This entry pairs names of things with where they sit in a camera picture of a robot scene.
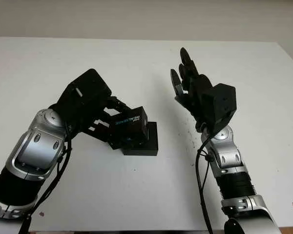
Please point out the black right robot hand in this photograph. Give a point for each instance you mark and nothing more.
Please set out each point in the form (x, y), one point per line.
(195, 97)

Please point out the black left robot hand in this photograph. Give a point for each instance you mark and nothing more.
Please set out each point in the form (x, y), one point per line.
(97, 132)

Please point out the black RealSense box lid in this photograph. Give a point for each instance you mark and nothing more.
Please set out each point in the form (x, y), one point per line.
(129, 126)

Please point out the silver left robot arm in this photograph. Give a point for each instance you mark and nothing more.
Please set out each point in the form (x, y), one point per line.
(34, 151)

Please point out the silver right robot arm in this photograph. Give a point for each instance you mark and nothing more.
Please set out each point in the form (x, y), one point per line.
(229, 158)

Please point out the black box base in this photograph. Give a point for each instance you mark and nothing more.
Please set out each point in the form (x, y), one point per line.
(151, 146)

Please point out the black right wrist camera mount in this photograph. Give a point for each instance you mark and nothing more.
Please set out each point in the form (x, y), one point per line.
(222, 102)

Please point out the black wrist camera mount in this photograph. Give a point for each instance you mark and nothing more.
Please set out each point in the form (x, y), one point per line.
(85, 90)
(222, 102)

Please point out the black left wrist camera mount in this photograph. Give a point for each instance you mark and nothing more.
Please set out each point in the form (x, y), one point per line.
(85, 90)

